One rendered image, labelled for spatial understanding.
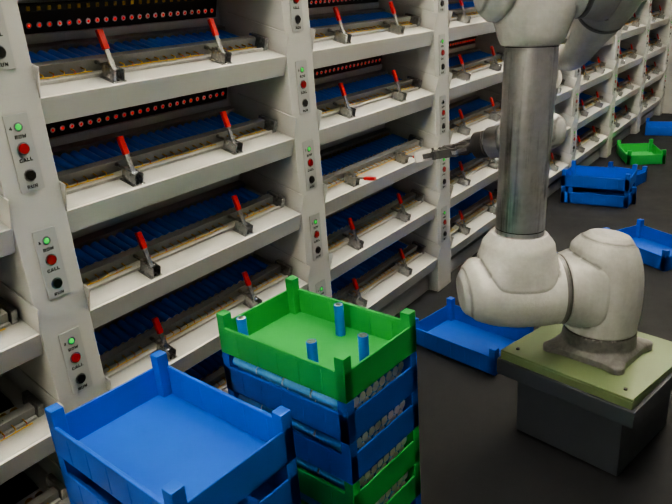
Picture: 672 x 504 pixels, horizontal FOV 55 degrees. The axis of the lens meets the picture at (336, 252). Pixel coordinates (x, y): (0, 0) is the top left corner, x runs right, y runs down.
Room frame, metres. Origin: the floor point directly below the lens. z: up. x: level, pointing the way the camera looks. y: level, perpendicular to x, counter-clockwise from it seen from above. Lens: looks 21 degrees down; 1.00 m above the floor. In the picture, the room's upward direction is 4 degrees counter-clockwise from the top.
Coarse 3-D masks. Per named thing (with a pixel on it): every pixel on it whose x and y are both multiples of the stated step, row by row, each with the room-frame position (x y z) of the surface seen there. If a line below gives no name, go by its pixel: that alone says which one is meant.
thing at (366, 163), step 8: (408, 144) 2.05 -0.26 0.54; (416, 144) 2.09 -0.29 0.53; (384, 152) 1.96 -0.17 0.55; (392, 152) 1.97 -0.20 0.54; (368, 160) 1.88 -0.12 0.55; (376, 160) 1.90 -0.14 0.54; (344, 168) 1.79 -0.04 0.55; (352, 168) 1.80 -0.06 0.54; (360, 168) 1.84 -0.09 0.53; (328, 176) 1.73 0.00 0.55; (336, 176) 1.74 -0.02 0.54; (344, 176) 1.78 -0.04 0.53; (336, 184) 1.72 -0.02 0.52
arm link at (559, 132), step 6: (558, 120) 1.66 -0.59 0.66; (564, 120) 1.69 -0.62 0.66; (558, 126) 1.65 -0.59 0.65; (564, 126) 1.67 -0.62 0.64; (552, 132) 1.64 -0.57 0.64; (558, 132) 1.65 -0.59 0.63; (564, 132) 1.67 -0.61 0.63; (552, 138) 1.64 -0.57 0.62; (558, 138) 1.65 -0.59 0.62; (564, 138) 1.67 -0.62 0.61; (552, 144) 1.66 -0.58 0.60; (558, 144) 1.66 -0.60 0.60
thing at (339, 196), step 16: (400, 128) 2.17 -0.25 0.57; (416, 128) 2.14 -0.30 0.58; (432, 144) 2.10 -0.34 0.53; (432, 160) 2.09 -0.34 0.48; (368, 176) 1.82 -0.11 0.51; (384, 176) 1.85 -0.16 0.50; (400, 176) 1.93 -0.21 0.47; (336, 192) 1.69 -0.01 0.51; (352, 192) 1.72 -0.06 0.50; (368, 192) 1.79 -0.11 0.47; (336, 208) 1.67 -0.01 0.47
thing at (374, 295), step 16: (400, 240) 2.18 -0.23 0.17; (416, 240) 2.14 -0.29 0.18; (384, 256) 2.02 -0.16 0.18; (400, 256) 2.03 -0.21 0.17; (416, 256) 2.07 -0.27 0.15; (432, 256) 2.10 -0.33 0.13; (352, 272) 1.90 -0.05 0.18; (368, 272) 1.90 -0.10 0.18; (384, 272) 1.96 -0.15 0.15; (400, 272) 1.97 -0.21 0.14; (416, 272) 1.98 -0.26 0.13; (336, 288) 1.80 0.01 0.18; (352, 288) 1.80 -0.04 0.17; (368, 288) 1.84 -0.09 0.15; (384, 288) 1.86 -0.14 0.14; (400, 288) 1.90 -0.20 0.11; (368, 304) 1.77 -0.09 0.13; (384, 304) 1.84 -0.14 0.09
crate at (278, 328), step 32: (288, 288) 1.20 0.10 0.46; (224, 320) 1.06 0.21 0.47; (256, 320) 1.13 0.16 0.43; (288, 320) 1.17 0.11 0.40; (320, 320) 1.16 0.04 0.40; (352, 320) 1.11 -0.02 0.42; (384, 320) 1.06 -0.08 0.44; (224, 352) 1.06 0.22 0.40; (256, 352) 1.00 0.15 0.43; (288, 352) 0.95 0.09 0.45; (320, 352) 1.03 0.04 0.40; (352, 352) 1.02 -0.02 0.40; (384, 352) 0.95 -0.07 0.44; (320, 384) 0.90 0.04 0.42; (352, 384) 0.88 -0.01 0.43
